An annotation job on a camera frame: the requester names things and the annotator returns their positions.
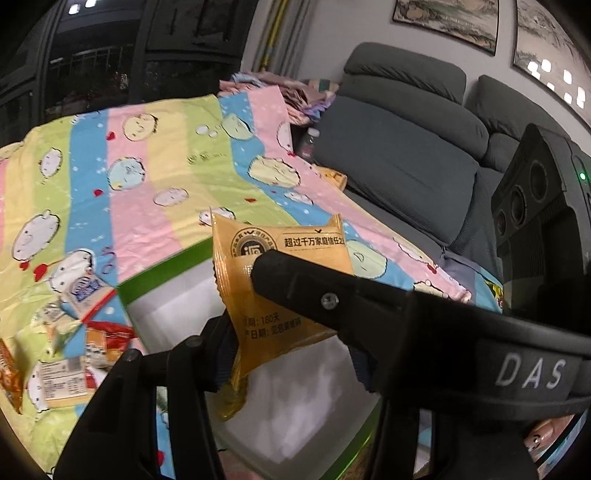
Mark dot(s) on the red snack packet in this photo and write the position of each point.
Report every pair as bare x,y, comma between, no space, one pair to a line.
108,337

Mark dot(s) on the pale green snack packet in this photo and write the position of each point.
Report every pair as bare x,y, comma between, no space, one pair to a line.
57,330

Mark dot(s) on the clear bread packet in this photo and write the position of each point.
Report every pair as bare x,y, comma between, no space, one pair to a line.
60,381

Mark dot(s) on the small framed landscape painting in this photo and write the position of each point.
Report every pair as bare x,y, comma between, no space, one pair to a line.
443,21

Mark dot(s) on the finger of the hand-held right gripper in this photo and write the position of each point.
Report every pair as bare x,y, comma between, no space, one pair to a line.
330,300

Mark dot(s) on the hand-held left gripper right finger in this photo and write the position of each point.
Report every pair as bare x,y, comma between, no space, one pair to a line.
364,374

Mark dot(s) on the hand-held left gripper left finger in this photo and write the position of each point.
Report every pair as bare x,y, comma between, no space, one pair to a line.
226,355

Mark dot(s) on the dark drink bottle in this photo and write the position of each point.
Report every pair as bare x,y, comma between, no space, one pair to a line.
308,145

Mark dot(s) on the yellow vertical pipe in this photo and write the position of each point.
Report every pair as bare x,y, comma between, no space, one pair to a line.
270,32

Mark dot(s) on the grey sofa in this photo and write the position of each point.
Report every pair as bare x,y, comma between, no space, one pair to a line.
392,152

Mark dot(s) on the white box with green rim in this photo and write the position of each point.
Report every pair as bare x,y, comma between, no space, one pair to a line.
175,314

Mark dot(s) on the orange striped snack packet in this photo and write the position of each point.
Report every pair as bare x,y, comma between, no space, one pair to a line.
9,378

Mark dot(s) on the blue and white snack packet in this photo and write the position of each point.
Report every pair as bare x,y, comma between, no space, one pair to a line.
87,293

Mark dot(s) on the striped cartoon printed blanket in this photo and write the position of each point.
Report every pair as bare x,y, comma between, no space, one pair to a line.
184,152

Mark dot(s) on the yellow packet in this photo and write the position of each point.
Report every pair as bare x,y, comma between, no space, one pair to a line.
333,179

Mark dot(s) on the dark glass window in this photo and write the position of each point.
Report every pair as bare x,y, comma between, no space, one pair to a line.
115,55

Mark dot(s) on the pile of folded clothes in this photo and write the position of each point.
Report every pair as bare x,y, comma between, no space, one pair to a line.
281,92

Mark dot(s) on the large framed landscape painting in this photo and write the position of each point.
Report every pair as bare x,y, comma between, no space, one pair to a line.
554,50

